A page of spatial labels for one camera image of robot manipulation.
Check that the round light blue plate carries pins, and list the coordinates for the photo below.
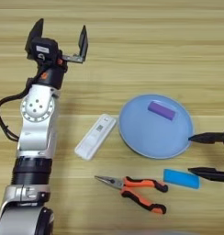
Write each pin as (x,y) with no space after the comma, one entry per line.
(147,134)

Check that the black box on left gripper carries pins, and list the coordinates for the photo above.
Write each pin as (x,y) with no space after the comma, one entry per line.
(45,49)

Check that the bright blue rectangular block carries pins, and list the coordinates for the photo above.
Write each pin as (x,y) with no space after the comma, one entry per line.
(181,178)

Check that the orange black needle-nose pliers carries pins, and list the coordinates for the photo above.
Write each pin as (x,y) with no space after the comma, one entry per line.
(138,183)

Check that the white rectangular plastic device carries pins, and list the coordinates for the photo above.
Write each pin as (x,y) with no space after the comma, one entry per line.
(95,137)

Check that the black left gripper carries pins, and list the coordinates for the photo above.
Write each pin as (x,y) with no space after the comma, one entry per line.
(51,75)

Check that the purple rectangular block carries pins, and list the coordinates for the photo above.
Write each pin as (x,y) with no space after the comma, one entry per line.
(162,110)

